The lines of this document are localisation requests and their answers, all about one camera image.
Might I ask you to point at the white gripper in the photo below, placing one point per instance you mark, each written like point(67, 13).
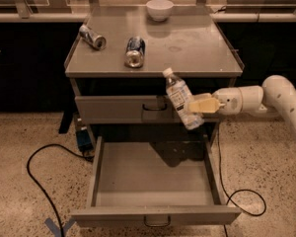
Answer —
point(229, 100)

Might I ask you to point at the clear plastic water bottle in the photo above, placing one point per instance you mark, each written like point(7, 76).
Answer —
point(179, 95)

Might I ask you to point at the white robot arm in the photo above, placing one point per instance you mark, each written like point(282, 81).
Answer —
point(256, 151)

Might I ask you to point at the closed grey upper drawer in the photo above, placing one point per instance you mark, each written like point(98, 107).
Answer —
point(126, 109)

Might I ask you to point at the grey drawer cabinet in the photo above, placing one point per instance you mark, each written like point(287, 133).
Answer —
point(188, 42)

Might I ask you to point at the open grey middle drawer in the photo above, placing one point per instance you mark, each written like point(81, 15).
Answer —
point(154, 184)

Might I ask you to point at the blue soda can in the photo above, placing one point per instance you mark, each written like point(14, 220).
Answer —
point(135, 52)

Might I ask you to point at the white bowl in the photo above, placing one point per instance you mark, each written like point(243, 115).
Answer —
point(159, 10)

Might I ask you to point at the silver can on left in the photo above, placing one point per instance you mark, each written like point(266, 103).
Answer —
point(93, 39)

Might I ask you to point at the blue power box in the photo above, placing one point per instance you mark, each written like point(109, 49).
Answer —
point(83, 140)

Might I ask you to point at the blue tape cross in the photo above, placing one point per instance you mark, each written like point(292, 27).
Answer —
point(55, 230)

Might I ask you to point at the white counter rail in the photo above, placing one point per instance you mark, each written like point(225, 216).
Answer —
point(217, 17)

